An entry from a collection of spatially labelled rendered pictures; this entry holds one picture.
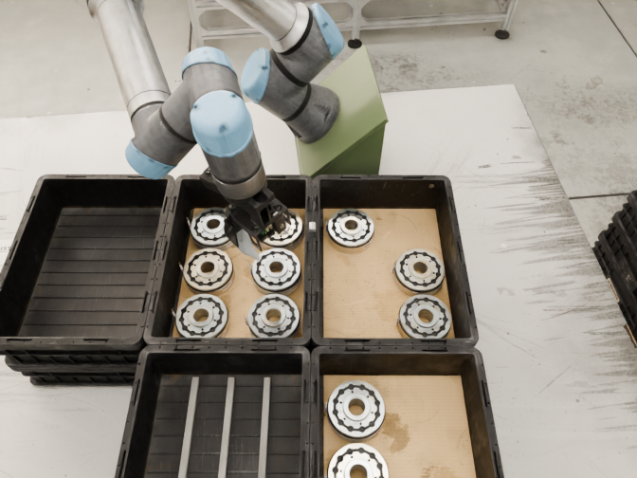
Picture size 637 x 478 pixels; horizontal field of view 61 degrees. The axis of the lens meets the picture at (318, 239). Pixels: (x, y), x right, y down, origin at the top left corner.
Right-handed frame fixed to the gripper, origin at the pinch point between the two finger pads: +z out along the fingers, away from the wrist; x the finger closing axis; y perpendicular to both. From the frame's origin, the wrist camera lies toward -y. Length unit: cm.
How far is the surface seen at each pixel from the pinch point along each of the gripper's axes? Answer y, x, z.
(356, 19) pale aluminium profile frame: -118, 151, 103
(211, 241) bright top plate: -14.6, -3.7, 13.5
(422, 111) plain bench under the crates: -18, 74, 39
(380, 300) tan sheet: 19.5, 12.3, 18.7
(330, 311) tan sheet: 14.0, 3.1, 17.6
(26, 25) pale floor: -263, 31, 104
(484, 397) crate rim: 46.8, 7.9, 9.6
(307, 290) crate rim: 11.4, 0.7, 7.2
